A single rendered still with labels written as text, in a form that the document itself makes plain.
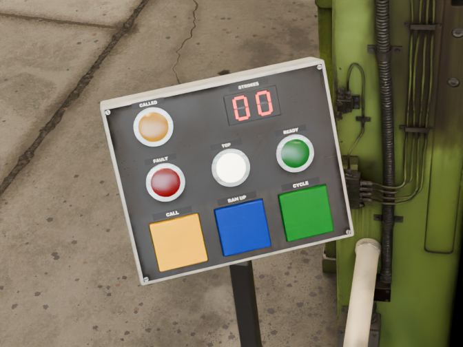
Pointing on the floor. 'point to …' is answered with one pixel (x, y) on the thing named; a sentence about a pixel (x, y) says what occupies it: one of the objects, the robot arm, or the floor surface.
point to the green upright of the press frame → (398, 261)
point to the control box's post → (245, 303)
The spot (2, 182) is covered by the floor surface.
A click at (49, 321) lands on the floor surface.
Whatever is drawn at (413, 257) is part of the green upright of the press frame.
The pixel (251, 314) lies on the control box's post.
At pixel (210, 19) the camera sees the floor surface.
